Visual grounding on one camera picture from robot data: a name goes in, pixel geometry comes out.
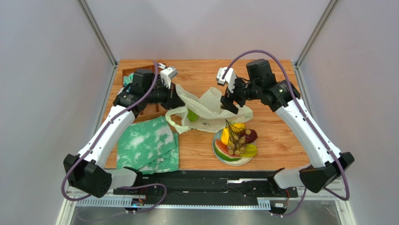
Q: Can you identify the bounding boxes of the aluminium frame post left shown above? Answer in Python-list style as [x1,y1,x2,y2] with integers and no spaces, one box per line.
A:
[77,0,118,68]

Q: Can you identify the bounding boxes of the green white tie-dye cloth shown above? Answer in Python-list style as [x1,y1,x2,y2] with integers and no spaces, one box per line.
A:
[117,116,179,175]

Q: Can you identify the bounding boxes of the fake watermelon slice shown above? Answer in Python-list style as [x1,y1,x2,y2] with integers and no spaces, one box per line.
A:
[213,139,242,162]

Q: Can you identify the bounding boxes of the wooden compartment tray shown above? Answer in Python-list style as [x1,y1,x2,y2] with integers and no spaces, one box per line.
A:
[122,65,167,123]

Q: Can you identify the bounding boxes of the yellow fake lemon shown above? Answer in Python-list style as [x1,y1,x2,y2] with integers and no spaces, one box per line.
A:
[232,123,245,132]

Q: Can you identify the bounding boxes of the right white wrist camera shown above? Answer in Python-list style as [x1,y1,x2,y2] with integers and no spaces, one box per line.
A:
[216,67,237,93]

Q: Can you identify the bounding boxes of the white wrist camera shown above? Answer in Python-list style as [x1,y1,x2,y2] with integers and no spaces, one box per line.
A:
[158,63,178,89]
[216,67,237,93]

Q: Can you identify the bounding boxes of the aluminium frame post right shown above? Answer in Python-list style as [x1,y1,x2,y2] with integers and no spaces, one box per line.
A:
[295,0,340,68]

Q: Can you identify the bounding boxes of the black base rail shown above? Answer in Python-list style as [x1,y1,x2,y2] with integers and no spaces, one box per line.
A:
[113,170,299,206]

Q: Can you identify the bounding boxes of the yellow fake pear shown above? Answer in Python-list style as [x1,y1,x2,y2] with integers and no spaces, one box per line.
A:
[221,127,231,146]

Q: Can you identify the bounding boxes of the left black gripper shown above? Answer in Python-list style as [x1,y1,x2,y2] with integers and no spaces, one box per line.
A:
[144,81,185,111]

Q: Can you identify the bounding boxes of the aluminium frame post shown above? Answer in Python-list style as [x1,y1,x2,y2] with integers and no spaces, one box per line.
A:
[295,0,340,68]
[77,0,118,68]

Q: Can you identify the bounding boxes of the yellow green fake starfruit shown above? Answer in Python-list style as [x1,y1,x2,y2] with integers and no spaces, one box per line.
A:
[240,144,258,158]

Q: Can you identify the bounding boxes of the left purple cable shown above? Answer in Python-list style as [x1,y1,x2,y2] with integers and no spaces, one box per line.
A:
[60,60,168,214]

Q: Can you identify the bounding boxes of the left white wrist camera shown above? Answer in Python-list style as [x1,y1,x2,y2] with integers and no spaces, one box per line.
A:
[158,63,178,89]

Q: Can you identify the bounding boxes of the dark red fake fruit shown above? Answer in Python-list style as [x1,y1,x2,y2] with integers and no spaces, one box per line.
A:
[241,129,258,143]

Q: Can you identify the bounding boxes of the avocado print plastic bag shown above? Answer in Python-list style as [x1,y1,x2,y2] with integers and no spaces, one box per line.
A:
[165,84,253,134]

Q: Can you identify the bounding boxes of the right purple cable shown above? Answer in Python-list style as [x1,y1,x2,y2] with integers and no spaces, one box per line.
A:
[221,49,351,218]

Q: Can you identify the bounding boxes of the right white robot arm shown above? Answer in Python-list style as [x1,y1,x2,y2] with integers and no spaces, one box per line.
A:
[216,59,355,193]

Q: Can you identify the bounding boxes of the fake brown grapes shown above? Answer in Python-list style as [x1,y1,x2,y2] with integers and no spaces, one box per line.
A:
[225,120,247,155]

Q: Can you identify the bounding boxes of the teal white rolled sock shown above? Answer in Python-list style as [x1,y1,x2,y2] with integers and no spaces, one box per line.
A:
[123,73,133,87]

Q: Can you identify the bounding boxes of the green fake fruit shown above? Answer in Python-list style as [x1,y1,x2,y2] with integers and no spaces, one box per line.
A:
[186,108,199,122]

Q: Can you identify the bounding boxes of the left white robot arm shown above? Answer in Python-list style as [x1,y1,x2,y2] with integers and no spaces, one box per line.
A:
[61,64,185,201]

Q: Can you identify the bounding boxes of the blue cream ceramic plate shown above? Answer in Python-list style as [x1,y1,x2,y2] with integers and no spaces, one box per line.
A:
[212,129,253,166]

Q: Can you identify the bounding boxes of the purple cable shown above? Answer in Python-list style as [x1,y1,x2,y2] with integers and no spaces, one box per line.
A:
[60,60,168,214]
[221,49,351,218]

